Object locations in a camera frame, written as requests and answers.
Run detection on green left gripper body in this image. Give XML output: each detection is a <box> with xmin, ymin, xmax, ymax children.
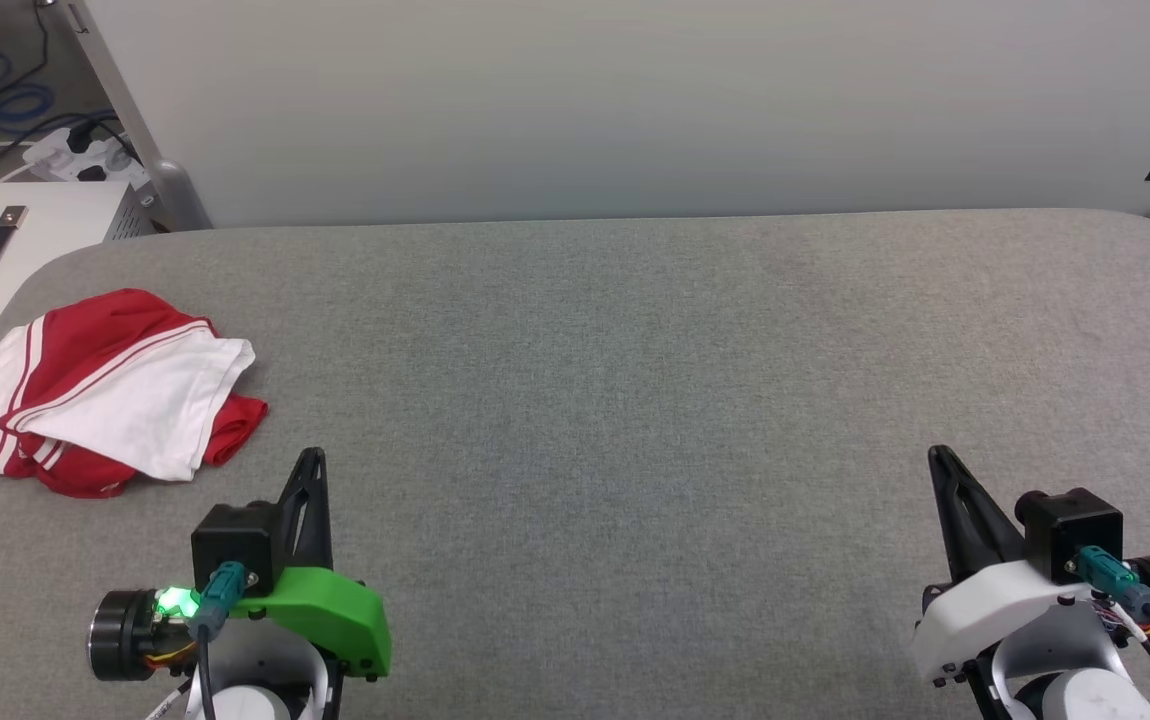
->
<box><xmin>230</xmin><ymin>566</ymin><xmax>394</xmax><ymax>683</ymax></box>

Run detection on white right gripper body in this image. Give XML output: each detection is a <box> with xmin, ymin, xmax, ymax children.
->
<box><xmin>910</xmin><ymin>558</ymin><xmax>1104</xmax><ymax>691</ymax></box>

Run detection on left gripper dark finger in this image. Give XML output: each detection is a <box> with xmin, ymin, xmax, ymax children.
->
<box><xmin>297</xmin><ymin>447</ymin><xmax>334</xmax><ymax>573</ymax></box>
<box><xmin>275</xmin><ymin>450</ymin><xmax>312</xmax><ymax>573</ymax></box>

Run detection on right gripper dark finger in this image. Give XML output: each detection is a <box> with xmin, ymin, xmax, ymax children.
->
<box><xmin>939</xmin><ymin>448</ymin><xmax>1028</xmax><ymax>576</ymax></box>
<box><xmin>927</xmin><ymin>446</ymin><xmax>978</xmax><ymax>585</ymax></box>

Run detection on red and white basketball jersey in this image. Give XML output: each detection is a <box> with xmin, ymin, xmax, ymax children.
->
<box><xmin>0</xmin><ymin>288</ymin><xmax>269</xmax><ymax>499</ymax></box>

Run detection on white equipment case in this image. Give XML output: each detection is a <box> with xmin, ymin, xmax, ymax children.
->
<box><xmin>0</xmin><ymin>182</ymin><xmax>156</xmax><ymax>396</ymax></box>

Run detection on white power strip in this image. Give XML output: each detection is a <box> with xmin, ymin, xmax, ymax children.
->
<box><xmin>23</xmin><ymin>125</ymin><xmax>151</xmax><ymax>191</ymax></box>

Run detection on right black cable, teal plug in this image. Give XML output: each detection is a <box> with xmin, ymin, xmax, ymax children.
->
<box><xmin>1070</xmin><ymin>545</ymin><xmax>1150</xmax><ymax>693</ymax></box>

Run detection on silver partition post with foot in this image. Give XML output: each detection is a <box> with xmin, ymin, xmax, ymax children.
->
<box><xmin>65</xmin><ymin>0</ymin><xmax>213</xmax><ymax>232</ymax></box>

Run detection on black power cable with plug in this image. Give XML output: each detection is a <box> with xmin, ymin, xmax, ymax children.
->
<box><xmin>5</xmin><ymin>0</ymin><xmax>141</xmax><ymax>166</ymax></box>

